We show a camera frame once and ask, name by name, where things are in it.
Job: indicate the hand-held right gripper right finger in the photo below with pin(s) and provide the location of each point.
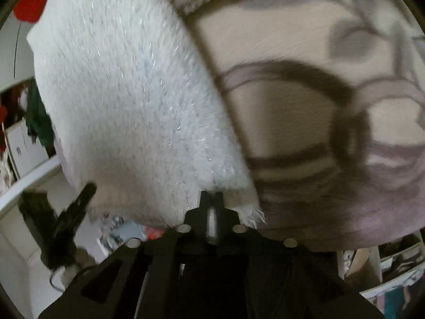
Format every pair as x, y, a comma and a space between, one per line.
225, 216

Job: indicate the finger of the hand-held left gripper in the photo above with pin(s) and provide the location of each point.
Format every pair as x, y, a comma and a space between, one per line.
78, 204

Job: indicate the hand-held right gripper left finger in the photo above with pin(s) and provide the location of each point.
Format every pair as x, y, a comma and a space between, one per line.
199, 216

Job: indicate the white fuzzy cardigan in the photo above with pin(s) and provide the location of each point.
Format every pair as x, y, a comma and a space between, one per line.
126, 89

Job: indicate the white drawer cabinet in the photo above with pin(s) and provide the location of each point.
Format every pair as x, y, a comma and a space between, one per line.
23, 153

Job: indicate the dark green garment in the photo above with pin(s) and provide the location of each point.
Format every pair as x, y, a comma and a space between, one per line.
38, 119

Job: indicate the floral printed blanket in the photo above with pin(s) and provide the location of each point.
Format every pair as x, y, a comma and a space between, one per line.
282, 56

